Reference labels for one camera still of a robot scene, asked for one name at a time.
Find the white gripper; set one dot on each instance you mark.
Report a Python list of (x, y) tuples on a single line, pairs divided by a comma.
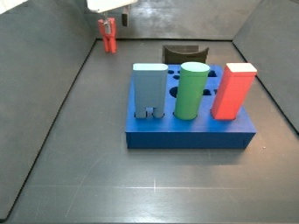
[(107, 5)]

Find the light blue two prong block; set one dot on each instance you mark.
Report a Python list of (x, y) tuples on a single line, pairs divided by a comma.
[(149, 78)]

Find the blue shape sorting board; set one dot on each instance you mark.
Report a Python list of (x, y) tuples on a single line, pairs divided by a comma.
[(168, 111)]

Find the black curved holder stand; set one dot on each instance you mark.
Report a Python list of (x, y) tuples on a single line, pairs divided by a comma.
[(176, 54)]

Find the green cylinder block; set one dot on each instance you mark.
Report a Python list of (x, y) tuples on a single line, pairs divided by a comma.
[(193, 75)]

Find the red square prism block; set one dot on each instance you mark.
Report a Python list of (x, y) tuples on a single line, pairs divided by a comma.
[(235, 83)]

